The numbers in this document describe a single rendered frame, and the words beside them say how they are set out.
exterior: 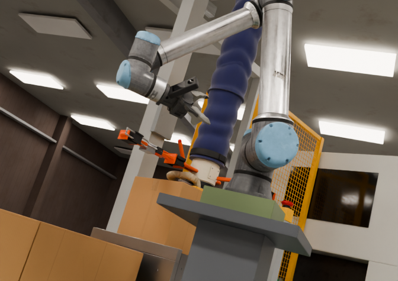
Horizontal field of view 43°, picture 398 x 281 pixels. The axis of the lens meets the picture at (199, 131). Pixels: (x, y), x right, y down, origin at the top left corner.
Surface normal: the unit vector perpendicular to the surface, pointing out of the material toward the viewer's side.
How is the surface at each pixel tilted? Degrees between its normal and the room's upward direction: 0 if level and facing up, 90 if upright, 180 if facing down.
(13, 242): 90
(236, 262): 90
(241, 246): 90
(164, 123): 90
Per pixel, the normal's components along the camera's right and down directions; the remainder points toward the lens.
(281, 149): 0.16, -0.13
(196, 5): 0.73, 0.02
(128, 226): -0.63, -0.38
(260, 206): -0.29, -0.34
